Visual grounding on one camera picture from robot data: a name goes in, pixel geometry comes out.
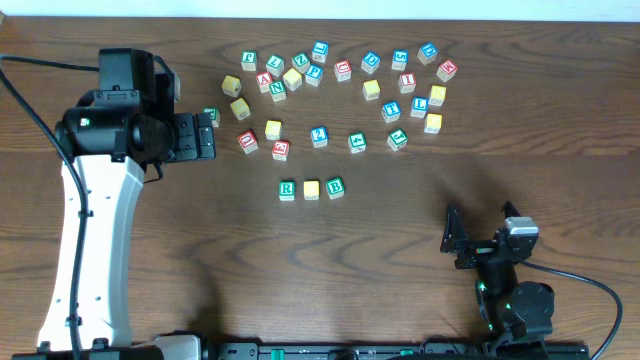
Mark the red u block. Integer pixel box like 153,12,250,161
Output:
334,60,352,82
238,130,259,154

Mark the yellow K block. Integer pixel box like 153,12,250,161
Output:
428,85,447,107

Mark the blue S block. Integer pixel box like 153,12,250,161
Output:
391,49,409,71

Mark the green J block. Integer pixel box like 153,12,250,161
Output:
387,128,408,151

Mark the green N block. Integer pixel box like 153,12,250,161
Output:
269,81,286,102

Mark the red I block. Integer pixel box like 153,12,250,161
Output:
398,73,416,94

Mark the green Z block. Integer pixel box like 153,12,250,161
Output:
292,52,311,74

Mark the green R block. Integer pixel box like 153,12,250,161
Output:
278,181,296,201

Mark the yellow block near N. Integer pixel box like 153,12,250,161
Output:
282,68,303,91

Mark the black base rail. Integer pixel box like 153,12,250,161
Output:
203,340,590,360

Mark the blue block top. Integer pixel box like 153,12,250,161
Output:
312,41,329,63

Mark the green L block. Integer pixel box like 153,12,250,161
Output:
266,54,285,77

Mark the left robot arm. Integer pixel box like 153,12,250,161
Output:
34,48,216,359

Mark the red U block upper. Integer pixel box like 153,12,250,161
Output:
334,60,352,82

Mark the blue T block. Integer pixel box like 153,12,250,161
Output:
381,101,401,123

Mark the red U block lower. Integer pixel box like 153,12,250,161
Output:
238,130,259,154

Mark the blue P block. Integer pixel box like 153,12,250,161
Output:
305,64,324,87

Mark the green B block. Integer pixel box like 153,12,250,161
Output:
326,177,345,200

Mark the green 4 block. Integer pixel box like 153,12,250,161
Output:
348,132,367,154

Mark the red M block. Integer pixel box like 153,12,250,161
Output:
436,59,458,82

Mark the blue L block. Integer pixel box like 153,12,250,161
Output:
410,97,428,118

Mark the green V block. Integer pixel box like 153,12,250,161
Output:
203,107,220,128

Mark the blue D block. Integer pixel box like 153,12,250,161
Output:
361,51,381,75

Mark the red A block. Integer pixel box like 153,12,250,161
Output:
256,72,273,93

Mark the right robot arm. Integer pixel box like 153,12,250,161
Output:
440,202,554,357

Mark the red E block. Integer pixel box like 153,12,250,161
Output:
272,140,290,161

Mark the yellow block far left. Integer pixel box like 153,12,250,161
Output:
221,75,242,98

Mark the blue 2 block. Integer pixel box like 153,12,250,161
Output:
310,126,329,148

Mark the green block far left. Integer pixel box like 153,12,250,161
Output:
241,51,258,72

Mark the yellow G block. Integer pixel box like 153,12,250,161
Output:
424,113,443,134

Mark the yellow O block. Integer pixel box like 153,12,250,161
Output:
303,180,320,200
363,79,381,101

